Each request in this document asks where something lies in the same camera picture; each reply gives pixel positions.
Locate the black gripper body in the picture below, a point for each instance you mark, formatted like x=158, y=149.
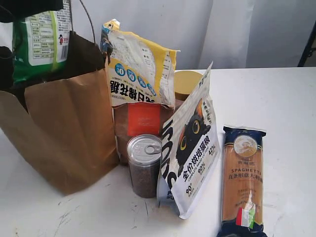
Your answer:
x=12, y=10

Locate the green snack bag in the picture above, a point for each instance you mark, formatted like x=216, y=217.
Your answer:
x=40, y=43

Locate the brown paper bag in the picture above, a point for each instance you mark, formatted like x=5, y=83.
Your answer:
x=61, y=122

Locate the yellow white cotton candy bag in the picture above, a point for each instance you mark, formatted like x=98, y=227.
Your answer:
x=138, y=69

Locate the white cat food pouch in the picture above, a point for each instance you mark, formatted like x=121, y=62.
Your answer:
x=190, y=150

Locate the brown pouch with orange label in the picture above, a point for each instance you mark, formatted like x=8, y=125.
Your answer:
x=133, y=119

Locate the clear jar with gold lid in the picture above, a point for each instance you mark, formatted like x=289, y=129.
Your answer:
x=184, y=83

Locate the clear can with pull-tab lid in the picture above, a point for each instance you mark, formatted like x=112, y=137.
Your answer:
x=144, y=154

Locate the spaghetti package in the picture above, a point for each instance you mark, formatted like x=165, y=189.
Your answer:
x=242, y=196

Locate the dark metal rack frame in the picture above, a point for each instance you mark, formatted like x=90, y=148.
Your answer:
x=305, y=22

